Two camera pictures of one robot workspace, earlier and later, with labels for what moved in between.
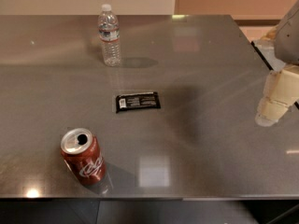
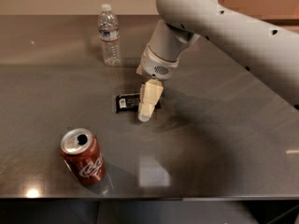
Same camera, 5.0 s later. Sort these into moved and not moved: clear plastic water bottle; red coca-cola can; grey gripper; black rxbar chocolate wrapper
Moved: grey gripper
Not moved: red coca-cola can; clear plastic water bottle; black rxbar chocolate wrapper
